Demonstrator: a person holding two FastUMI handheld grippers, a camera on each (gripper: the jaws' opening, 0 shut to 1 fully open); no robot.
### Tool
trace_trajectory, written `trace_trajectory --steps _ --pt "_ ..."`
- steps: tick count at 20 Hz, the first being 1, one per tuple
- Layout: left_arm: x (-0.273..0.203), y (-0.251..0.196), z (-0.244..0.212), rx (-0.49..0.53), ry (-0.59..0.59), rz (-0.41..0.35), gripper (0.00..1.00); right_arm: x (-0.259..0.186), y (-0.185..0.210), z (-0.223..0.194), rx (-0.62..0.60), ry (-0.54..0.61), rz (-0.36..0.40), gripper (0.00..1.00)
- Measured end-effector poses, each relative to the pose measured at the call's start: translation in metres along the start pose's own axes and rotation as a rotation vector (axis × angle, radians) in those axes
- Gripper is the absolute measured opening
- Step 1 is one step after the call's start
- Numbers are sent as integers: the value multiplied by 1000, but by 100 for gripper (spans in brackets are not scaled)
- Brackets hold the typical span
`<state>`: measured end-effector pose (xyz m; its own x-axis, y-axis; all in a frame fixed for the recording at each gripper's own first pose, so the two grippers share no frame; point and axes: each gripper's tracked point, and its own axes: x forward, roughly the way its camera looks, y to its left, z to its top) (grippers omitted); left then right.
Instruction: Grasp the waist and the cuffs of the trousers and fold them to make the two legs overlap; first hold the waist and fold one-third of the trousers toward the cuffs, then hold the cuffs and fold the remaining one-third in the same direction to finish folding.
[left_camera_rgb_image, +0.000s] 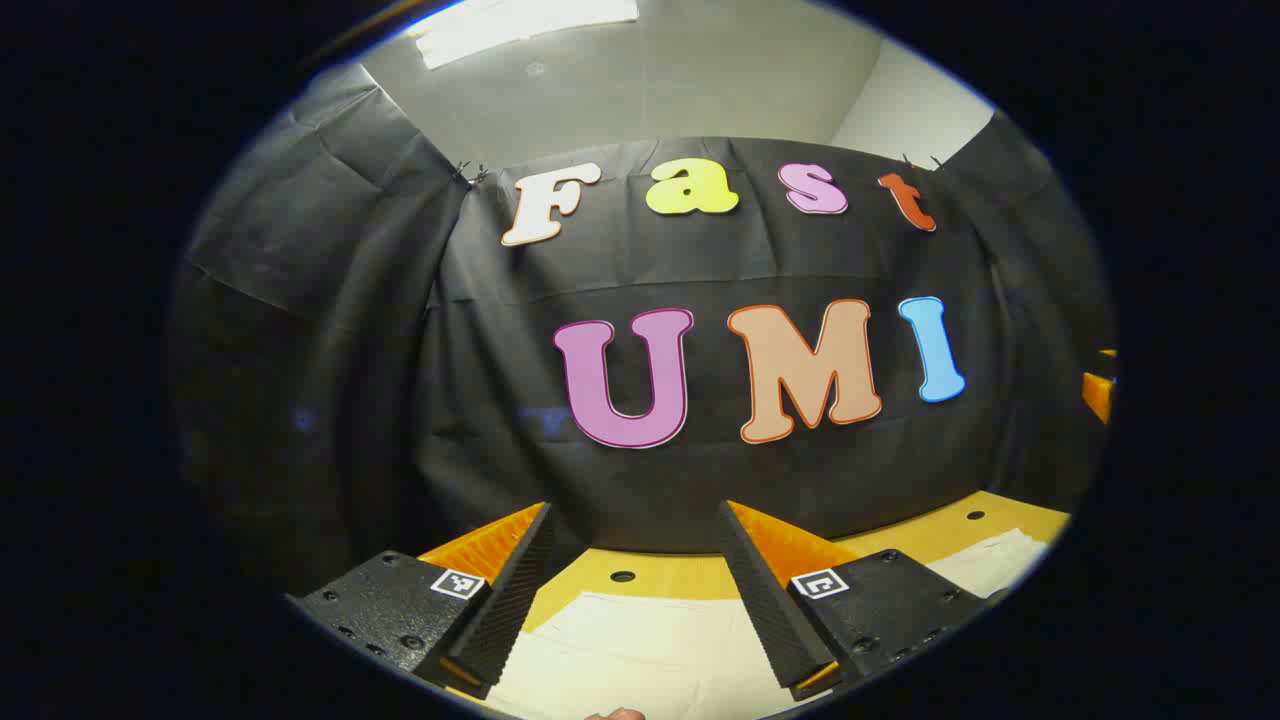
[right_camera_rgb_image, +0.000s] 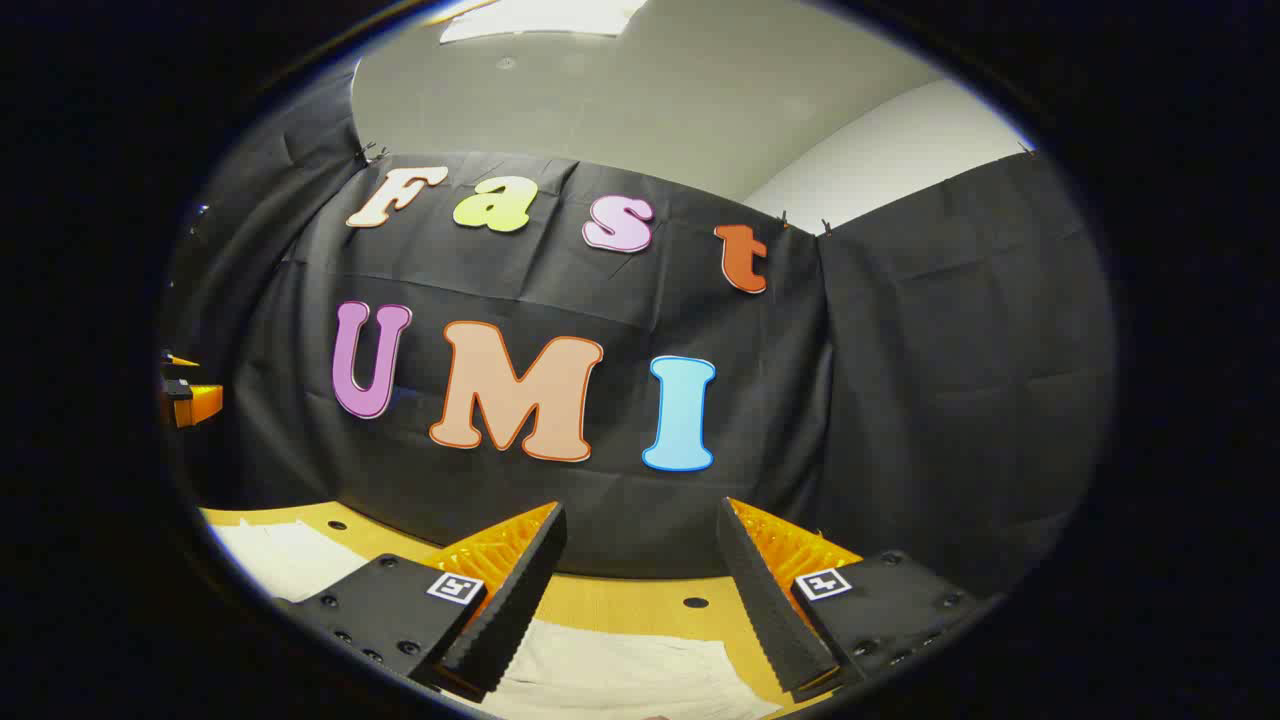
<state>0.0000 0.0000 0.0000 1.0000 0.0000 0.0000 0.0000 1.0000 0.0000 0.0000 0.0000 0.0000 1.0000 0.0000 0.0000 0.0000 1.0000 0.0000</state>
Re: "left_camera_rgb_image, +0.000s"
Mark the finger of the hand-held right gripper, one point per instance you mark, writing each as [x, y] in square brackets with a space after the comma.
[1106, 362]
[1098, 398]

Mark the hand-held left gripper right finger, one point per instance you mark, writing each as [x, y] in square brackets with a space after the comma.
[765, 600]

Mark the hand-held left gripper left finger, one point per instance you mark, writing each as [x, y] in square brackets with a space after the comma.
[505, 600]

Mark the white jeans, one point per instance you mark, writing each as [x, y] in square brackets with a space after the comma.
[640, 650]

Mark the black binder clip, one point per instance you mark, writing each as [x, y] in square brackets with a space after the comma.
[470, 175]
[922, 162]

